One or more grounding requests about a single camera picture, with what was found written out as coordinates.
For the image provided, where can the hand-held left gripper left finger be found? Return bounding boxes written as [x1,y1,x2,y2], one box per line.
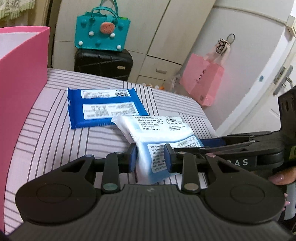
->
[60,143,137,194]

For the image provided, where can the white plastic bag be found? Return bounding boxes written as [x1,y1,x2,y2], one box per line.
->
[165,71,183,93]

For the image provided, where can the beige wardrobe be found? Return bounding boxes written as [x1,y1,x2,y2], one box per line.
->
[54,0,216,93]

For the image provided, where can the beige wall fixture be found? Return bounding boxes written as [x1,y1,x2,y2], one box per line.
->
[285,15,296,36]

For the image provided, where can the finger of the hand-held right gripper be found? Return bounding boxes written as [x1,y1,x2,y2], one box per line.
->
[173,141,256,160]
[200,131,273,147]

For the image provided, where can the teal felt handbag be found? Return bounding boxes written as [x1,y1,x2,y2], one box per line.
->
[74,0,131,51]

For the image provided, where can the black suitcase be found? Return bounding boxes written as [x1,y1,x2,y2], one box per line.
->
[74,48,134,81]

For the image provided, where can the black hair ties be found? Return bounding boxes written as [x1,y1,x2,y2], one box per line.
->
[216,33,236,55]

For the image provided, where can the pink storage box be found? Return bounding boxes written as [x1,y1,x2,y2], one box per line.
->
[0,26,51,234]

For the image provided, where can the dark blue tissue pack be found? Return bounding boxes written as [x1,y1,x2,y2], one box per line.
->
[67,88,149,130]

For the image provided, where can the metal door handle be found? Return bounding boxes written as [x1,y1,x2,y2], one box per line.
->
[273,65,294,96]

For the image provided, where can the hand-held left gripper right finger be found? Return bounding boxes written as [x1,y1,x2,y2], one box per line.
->
[163,143,243,194]

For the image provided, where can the person's right hand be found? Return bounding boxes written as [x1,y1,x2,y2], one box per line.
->
[268,167,296,186]

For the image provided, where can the pink paper bag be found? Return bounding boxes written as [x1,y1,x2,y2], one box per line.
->
[179,45,225,107]

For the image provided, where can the white door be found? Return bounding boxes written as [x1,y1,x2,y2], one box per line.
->
[216,14,296,137]

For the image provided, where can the white and blue tissue pack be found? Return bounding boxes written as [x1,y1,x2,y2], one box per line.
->
[111,113,205,184]

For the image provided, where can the cream fluffy cardigan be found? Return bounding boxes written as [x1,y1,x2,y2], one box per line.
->
[0,0,37,22]

